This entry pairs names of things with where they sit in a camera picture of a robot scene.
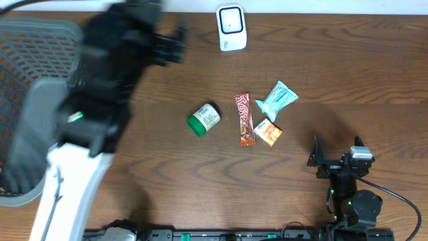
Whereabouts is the white barcode scanner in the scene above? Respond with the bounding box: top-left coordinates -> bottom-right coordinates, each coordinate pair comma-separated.
216,4 -> 247,52

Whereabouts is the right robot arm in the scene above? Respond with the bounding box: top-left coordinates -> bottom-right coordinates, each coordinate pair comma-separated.
307,135 -> 383,240

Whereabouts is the orange chocolate bar wrapper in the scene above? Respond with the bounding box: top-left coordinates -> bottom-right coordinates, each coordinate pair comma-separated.
235,92 -> 256,146

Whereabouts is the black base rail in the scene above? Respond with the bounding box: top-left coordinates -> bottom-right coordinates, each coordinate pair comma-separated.
82,228 -> 395,241

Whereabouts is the grey plastic shopping basket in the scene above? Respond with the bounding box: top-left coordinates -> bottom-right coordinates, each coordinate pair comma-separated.
1,17 -> 83,207

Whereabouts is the orange tissue pack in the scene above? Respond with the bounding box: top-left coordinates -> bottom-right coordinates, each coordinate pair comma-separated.
254,118 -> 282,147

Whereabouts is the green lid white jar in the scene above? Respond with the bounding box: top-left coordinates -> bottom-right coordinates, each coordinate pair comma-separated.
187,104 -> 221,137

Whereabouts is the teal wet wipes pack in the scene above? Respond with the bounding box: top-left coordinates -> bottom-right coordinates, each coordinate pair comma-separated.
255,80 -> 298,122

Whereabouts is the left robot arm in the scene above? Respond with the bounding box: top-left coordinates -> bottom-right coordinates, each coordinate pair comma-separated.
30,1 -> 186,240

